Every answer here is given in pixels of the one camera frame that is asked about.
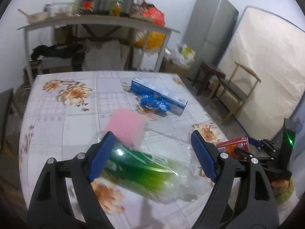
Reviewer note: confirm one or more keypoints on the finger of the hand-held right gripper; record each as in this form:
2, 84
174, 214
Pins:
243, 153
256, 145

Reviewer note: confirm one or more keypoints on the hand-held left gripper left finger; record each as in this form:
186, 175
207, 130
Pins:
101, 156

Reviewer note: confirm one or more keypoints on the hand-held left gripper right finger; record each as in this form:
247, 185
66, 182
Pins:
203, 156

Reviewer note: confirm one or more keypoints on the red snack bag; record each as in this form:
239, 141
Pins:
228, 148

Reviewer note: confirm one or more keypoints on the pink sponge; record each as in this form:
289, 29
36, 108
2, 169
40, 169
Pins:
126, 124

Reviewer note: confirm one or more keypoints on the green label plastic bottle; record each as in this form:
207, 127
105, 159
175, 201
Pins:
143, 171

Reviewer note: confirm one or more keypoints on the blue plastic wrapper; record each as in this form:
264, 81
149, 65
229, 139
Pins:
152, 102

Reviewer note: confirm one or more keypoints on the blue white toothpaste box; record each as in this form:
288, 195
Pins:
152, 90

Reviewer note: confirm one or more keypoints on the wooden chair dark seat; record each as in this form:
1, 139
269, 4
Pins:
232, 93

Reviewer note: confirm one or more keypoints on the white mattress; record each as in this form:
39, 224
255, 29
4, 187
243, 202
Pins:
262, 64

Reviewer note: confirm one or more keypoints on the dark wooden stool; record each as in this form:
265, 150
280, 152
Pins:
211, 68

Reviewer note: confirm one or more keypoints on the brown cardboard box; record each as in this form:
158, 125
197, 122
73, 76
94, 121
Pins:
63, 34
176, 70

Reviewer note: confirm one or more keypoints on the grey pillow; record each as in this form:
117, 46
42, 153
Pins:
102, 54

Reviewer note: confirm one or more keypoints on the white green food package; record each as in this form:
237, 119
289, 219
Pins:
187, 52

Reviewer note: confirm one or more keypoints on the black cloth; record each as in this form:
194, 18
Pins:
54, 51

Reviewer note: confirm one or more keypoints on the grey refrigerator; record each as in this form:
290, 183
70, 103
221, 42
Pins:
212, 28

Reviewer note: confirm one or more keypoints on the yellow plastic bag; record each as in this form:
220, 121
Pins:
154, 39

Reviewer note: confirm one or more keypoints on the pickle jar green lid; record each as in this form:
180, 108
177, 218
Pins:
116, 8

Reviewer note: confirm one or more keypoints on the orange plastic bag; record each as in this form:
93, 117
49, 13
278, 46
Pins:
156, 14

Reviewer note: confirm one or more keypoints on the ceramic bowl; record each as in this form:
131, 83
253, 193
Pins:
39, 18

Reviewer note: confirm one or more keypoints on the dark red sauce jar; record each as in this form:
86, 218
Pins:
87, 4

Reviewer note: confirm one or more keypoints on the glass bowl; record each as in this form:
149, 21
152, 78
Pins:
59, 9

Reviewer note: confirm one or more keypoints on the clear bag of food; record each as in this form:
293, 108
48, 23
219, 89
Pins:
139, 7

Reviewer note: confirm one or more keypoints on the wooden spoon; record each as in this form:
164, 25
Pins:
23, 12

